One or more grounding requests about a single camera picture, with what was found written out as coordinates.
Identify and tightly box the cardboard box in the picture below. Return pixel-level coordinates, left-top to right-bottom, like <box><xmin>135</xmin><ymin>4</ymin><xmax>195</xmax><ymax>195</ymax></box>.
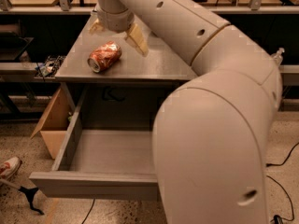
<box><xmin>31</xmin><ymin>88</ymin><xmax>71</xmax><ymax>160</ymax></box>

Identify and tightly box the black grabber tool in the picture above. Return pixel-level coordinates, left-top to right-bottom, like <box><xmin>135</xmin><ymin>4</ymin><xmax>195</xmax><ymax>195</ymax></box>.
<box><xmin>0</xmin><ymin>178</ymin><xmax>45</xmax><ymax>216</ymax></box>

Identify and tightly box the white red sneaker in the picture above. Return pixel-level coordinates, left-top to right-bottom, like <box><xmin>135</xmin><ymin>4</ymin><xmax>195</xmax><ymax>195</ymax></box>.
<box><xmin>0</xmin><ymin>157</ymin><xmax>21</xmax><ymax>179</ymax></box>

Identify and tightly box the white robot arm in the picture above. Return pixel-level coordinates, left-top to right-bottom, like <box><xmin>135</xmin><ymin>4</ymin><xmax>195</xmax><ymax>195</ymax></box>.
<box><xmin>98</xmin><ymin>0</ymin><xmax>282</xmax><ymax>224</ymax></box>

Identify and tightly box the open grey top drawer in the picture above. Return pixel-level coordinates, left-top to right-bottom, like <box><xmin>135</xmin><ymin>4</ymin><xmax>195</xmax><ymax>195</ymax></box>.
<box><xmin>30</xmin><ymin>88</ymin><xmax>162</xmax><ymax>201</ymax></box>

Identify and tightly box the black cable under drawer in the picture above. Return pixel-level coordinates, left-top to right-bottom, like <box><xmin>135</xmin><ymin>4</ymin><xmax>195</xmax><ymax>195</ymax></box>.
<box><xmin>81</xmin><ymin>198</ymin><xmax>96</xmax><ymax>224</ymax></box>

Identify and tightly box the grey side bench left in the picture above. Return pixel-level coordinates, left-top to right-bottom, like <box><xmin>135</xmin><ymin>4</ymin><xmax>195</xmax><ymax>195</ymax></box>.
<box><xmin>0</xmin><ymin>63</ymin><xmax>57</xmax><ymax>83</ymax></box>

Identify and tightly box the clutter of small parts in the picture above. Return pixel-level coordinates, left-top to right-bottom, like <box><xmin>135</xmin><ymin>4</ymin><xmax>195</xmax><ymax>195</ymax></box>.
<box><xmin>36</xmin><ymin>55</ymin><xmax>65</xmax><ymax>78</ymax></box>

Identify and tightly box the grey cabinet with top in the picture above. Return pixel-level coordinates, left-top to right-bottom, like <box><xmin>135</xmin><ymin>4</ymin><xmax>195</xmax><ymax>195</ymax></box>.
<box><xmin>56</xmin><ymin>17</ymin><xmax>196</xmax><ymax>130</ymax></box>

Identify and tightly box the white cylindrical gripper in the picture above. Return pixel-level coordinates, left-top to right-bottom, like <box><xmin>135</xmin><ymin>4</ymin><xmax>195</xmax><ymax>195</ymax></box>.
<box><xmin>89</xmin><ymin>5</ymin><xmax>149</xmax><ymax>56</ymax></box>

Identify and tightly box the black floor cable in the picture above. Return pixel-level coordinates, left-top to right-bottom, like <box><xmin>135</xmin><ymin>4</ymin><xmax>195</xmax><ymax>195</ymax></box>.
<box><xmin>266</xmin><ymin>140</ymin><xmax>299</xmax><ymax>224</ymax></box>

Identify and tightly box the clear sanitizer pump bottle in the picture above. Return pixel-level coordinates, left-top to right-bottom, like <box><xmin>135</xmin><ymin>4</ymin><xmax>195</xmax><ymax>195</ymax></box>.
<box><xmin>271</xmin><ymin>48</ymin><xmax>285</xmax><ymax>65</ymax></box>

